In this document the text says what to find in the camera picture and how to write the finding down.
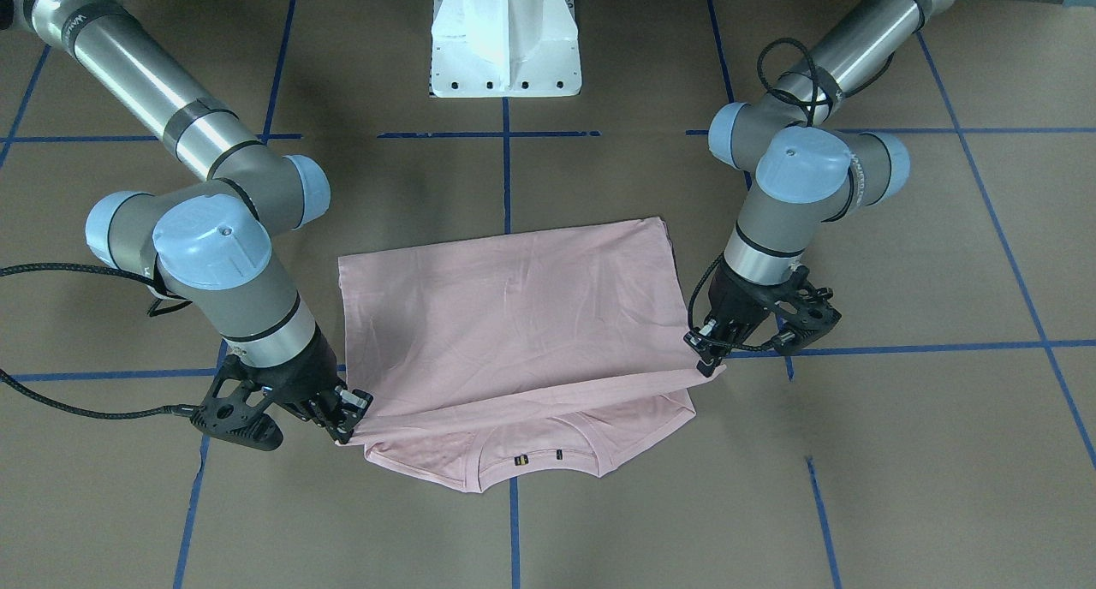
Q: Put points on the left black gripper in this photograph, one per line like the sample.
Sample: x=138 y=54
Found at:
x=734 y=303

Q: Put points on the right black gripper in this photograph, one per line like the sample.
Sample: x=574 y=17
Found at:
x=306 y=375

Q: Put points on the pink t-shirt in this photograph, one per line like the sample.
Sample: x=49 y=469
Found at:
x=512 y=354

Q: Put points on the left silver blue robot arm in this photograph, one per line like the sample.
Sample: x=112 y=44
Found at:
x=804 y=175

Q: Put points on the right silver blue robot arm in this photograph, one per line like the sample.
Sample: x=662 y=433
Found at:
x=208 y=245

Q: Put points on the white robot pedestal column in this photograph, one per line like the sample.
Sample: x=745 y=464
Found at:
x=505 y=49

